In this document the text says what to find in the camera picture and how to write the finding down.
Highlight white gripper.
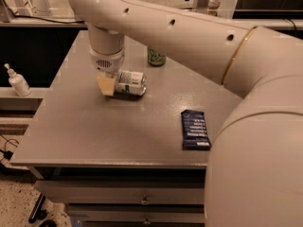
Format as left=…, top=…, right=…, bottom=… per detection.
left=89, top=47, right=125, bottom=96

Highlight silver green 7up can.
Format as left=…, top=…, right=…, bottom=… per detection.
left=115, top=70, right=147, bottom=96

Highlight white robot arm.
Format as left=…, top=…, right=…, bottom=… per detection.
left=69, top=0, right=303, bottom=227

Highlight green soda can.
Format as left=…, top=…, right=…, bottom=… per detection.
left=147, top=47, right=166, bottom=67

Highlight white pump bottle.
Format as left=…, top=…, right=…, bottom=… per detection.
left=5, top=63, right=31, bottom=96

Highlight dark blue snack bar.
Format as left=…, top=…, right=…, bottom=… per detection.
left=181, top=110, right=211, bottom=150

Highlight grey upper drawer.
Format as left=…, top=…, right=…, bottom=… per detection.
left=35, top=181, right=204, bottom=205

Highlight grey drawer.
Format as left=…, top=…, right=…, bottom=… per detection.
left=65, top=204, right=205, bottom=223
left=35, top=181, right=204, bottom=205

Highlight grey lower drawer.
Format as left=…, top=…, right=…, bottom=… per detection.
left=65, top=204, right=205, bottom=223

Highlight black cable on ledge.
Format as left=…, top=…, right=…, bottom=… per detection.
left=9, top=8, right=88, bottom=25

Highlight black floor cable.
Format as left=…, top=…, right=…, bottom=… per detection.
left=0, top=133, right=20, bottom=166

